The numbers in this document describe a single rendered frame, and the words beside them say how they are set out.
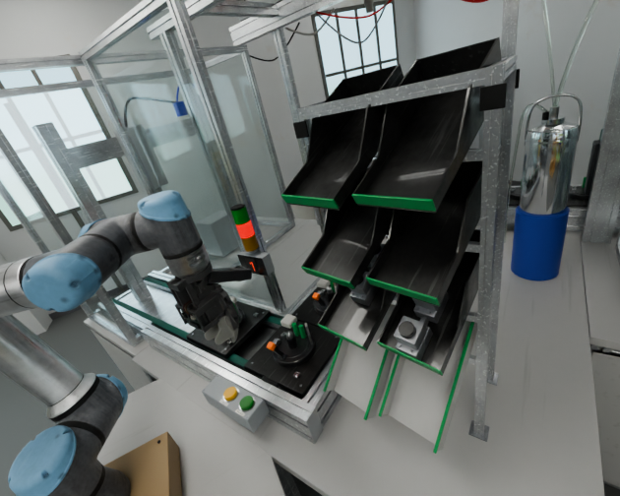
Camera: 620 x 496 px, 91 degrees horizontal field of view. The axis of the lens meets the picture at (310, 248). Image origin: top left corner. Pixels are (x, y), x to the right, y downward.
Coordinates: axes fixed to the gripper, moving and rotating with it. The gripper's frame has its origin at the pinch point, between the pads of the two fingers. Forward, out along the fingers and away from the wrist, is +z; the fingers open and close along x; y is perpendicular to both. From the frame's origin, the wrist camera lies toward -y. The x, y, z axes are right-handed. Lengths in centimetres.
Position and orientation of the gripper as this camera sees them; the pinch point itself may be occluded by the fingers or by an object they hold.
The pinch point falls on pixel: (233, 335)
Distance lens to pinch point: 75.4
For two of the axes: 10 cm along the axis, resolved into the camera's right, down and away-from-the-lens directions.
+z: 2.2, 8.7, 4.5
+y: -5.5, 4.9, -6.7
